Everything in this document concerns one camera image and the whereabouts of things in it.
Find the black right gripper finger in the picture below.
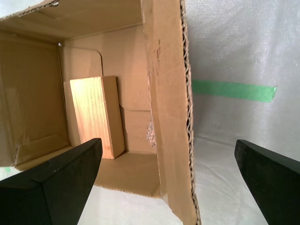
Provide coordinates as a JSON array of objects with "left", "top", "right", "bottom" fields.
[
  {"left": 0, "top": 137, "right": 103, "bottom": 225},
  {"left": 234, "top": 139, "right": 300, "bottom": 225}
]

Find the light wooden block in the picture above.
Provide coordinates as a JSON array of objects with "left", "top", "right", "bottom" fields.
[{"left": 63, "top": 75, "right": 126, "bottom": 160}]

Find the speckled pink granite rock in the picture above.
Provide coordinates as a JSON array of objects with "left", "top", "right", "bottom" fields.
[{"left": 145, "top": 120, "right": 158, "bottom": 149}]

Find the brown cardboard box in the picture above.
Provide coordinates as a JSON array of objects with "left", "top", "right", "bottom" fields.
[{"left": 0, "top": 0, "right": 203, "bottom": 225}]

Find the green tape strip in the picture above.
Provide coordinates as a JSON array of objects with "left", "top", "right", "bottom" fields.
[{"left": 191, "top": 79, "right": 278, "bottom": 104}]

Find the white plastic table cover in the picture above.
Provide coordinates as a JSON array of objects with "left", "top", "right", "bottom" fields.
[{"left": 77, "top": 0, "right": 300, "bottom": 225}]

